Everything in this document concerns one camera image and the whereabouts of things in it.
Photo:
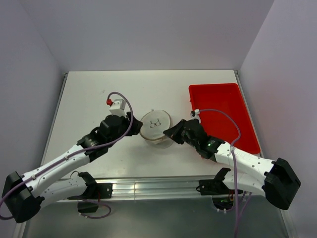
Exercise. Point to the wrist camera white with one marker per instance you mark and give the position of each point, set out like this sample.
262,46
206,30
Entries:
195,114
117,107

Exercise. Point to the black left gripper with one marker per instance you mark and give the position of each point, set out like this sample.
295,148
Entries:
136,127

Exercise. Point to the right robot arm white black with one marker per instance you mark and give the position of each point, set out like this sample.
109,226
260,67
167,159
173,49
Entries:
242,171

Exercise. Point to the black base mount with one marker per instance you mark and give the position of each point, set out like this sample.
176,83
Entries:
87,206
214,187

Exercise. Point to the aluminium frame rail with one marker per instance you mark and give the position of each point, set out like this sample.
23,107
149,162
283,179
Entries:
127,189

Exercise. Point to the white mesh laundry bag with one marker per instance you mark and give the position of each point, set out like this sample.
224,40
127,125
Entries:
155,123

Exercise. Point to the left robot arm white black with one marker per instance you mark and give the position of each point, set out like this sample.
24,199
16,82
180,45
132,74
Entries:
24,195

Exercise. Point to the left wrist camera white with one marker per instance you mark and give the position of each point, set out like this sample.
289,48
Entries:
117,107

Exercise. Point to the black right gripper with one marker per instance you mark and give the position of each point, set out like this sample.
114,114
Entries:
174,132

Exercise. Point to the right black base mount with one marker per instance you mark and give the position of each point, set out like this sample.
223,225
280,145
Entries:
214,187

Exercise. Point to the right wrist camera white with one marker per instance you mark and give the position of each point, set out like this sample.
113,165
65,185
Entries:
195,114

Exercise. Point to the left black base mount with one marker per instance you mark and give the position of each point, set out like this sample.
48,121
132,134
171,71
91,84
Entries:
87,206

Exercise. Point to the red plastic tray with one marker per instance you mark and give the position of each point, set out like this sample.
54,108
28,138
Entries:
228,99

